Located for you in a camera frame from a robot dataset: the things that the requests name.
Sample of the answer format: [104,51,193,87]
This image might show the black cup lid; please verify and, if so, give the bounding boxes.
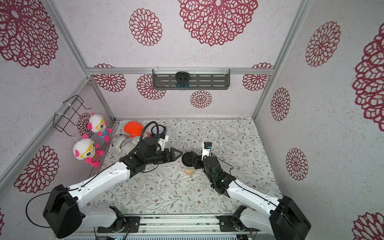
[182,152,201,168]

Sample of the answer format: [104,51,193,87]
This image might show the floral paper milk tea cup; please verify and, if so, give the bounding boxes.
[184,165,196,176]

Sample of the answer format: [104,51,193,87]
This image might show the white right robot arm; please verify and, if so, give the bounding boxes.
[193,155,312,240]

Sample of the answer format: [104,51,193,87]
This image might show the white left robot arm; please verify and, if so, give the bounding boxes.
[43,137,183,239]

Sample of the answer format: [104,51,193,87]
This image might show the white plush dog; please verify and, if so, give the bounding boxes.
[112,135,140,155]

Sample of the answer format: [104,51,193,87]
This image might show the orange plastic toy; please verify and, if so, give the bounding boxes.
[124,121,144,138]

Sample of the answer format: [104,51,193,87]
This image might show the black alarm clock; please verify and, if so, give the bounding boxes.
[151,125,167,139]

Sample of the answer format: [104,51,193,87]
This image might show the plush doll blue dress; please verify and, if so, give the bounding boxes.
[87,113,113,142]

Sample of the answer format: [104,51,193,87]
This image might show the plush doll striped dress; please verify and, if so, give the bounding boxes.
[73,135,104,168]

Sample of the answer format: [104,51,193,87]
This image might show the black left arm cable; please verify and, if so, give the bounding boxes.
[25,120,161,229]

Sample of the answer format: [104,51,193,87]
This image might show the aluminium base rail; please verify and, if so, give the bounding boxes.
[52,213,259,240]

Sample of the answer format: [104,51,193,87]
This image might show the grey wall shelf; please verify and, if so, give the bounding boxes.
[152,69,231,91]

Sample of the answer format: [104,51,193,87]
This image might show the black wire basket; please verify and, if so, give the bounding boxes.
[52,95,92,138]

